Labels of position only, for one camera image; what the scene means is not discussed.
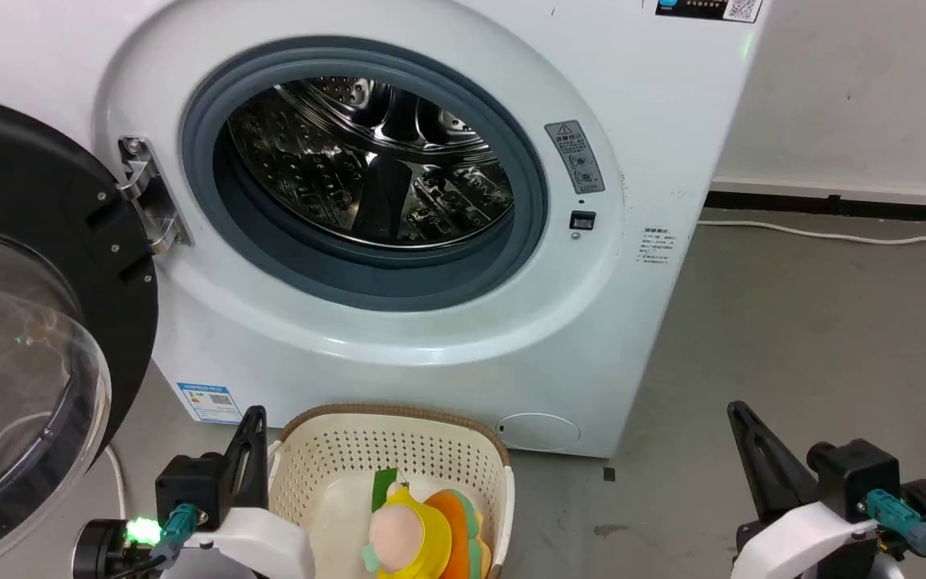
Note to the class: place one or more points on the black door latch socket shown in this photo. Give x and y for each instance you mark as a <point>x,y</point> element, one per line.
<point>583,220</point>

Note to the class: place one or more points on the blue energy label sticker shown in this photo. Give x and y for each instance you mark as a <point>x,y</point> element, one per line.
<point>210,402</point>

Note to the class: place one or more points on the black QR code sticker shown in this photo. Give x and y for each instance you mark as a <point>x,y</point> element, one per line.
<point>708,7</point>

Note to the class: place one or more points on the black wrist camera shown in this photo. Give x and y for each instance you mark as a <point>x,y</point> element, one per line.
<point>853,474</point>
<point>190,482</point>

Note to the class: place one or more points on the round white filter cover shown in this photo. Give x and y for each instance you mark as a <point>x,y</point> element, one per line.
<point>539,432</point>

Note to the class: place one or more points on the black washer door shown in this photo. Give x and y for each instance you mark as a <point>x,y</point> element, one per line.
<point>29,177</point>

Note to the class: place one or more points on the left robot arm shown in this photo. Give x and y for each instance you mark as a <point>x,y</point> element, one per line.
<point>97,551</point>

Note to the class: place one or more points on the yellow orange plush toy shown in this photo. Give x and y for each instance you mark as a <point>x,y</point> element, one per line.
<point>423,539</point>

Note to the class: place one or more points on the white front-load washing machine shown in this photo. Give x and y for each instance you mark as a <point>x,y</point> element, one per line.
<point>640,145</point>

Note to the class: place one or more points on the grey rubber door gasket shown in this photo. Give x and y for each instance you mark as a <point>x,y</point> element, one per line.
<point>199,161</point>

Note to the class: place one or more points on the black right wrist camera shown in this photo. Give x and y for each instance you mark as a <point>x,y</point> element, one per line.
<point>853,474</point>

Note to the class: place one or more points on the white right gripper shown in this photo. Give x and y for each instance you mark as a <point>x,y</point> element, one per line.
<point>801,543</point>

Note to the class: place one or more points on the steel washing machine drum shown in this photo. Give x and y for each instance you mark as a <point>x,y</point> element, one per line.
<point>366,177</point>

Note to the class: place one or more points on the chrome door hinge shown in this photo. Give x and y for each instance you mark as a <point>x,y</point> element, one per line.
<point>149,201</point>

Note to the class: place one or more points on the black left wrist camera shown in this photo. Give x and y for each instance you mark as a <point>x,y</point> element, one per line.
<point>190,482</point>

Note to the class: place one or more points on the cream perforated laundry basket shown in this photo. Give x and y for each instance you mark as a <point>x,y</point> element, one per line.
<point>350,450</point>

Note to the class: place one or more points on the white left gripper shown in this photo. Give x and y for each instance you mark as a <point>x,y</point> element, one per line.
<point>262,543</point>

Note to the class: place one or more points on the black baseboard strip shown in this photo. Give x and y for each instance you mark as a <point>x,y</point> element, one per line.
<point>833,205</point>

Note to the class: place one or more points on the grey warning sticker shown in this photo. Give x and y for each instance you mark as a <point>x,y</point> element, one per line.
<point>575,157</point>

